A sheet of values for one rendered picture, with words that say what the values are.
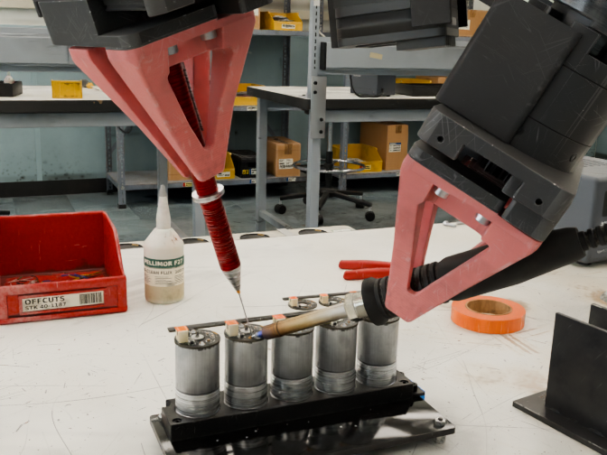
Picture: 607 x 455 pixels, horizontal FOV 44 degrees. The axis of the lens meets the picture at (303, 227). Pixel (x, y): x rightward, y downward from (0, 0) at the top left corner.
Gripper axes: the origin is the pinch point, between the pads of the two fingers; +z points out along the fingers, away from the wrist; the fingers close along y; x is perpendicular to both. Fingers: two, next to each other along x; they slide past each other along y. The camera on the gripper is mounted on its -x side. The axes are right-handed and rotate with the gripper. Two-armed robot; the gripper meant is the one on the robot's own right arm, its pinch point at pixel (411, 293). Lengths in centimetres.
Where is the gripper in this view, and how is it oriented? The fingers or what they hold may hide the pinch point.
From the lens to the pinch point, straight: 37.4
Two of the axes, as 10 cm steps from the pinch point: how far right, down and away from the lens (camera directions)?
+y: -3.7, 2.1, -9.0
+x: 8.0, 5.6, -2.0
